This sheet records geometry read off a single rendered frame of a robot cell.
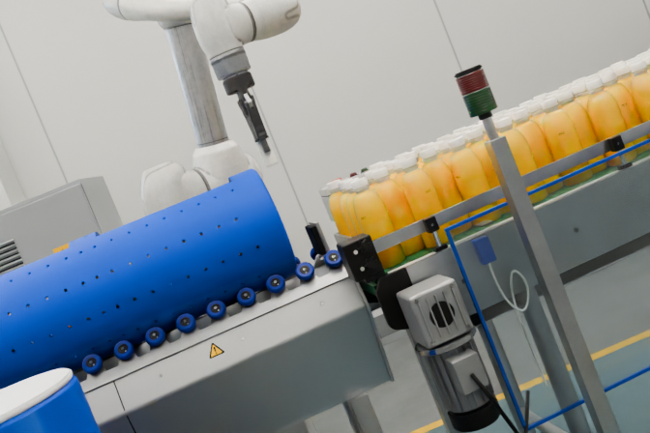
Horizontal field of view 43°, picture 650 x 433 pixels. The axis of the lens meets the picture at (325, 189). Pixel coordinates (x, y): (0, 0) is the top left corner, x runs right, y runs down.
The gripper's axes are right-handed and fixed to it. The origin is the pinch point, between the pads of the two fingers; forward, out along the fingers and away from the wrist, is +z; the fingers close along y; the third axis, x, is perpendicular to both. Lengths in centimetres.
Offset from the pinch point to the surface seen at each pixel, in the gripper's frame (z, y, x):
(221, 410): 51, -12, 34
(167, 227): 7.2, -11.7, 29.2
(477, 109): 8, -39, -40
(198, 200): 4.3, -8.3, 20.3
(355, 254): 28.3, -24.5, -6.3
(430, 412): 126, 127, -39
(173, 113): -40, 267, 5
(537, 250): 41, -39, -41
